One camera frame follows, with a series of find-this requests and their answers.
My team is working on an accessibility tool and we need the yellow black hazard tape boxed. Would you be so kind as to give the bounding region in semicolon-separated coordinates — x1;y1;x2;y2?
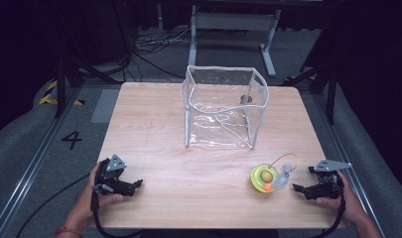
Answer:
38;79;85;107

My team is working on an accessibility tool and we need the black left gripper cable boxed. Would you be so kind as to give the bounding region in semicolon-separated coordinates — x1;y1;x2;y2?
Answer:
90;190;144;238

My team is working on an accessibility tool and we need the thin black floor cable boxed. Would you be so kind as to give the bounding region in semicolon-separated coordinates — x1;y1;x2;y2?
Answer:
15;172;91;238

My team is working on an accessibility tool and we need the person's left hand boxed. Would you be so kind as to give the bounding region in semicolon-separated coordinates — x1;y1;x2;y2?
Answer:
76;161;127;222

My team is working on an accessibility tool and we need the yellow cord loop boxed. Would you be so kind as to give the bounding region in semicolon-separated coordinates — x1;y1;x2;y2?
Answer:
269;153;301;173

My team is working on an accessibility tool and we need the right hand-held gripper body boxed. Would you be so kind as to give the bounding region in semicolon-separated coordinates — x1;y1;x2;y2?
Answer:
307;159;353;201

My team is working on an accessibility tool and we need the metal floor rail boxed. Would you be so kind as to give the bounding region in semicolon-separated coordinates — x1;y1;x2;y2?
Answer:
312;92;386;238
0;86;83;238

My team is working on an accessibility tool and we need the person's right hand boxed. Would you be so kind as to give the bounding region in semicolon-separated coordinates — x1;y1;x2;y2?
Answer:
315;170;365;223

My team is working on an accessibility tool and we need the red orange bracelet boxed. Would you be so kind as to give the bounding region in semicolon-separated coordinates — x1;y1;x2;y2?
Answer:
54;226;84;238

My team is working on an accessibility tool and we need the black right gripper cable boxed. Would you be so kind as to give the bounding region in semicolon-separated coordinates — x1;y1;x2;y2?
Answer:
316;179;347;238

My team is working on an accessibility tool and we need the yellow-green round toy with ball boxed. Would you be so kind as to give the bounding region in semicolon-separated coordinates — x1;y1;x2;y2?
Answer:
250;164;280;193

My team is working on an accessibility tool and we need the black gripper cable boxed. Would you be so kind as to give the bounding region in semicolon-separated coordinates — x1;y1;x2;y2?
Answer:
90;190;144;238
316;179;347;238

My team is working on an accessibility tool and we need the bundle of floor cables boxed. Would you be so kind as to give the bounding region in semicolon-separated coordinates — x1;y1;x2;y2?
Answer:
123;25;194;83

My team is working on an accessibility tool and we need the grey metal table frame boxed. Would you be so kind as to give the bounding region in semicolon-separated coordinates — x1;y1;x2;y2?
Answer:
187;4;283;78

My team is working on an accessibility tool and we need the clear plastic storage bag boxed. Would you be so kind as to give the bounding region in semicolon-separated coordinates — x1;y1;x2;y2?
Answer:
181;64;270;151

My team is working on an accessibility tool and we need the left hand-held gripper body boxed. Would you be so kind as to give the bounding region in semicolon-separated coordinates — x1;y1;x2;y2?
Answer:
93;154;136;197

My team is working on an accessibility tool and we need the black metal stand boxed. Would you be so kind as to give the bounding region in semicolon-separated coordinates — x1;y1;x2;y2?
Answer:
283;61;339;126
54;55;124;119

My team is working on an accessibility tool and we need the small clear plastic bottle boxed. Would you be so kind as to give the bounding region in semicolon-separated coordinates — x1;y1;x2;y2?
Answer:
271;163;294;191

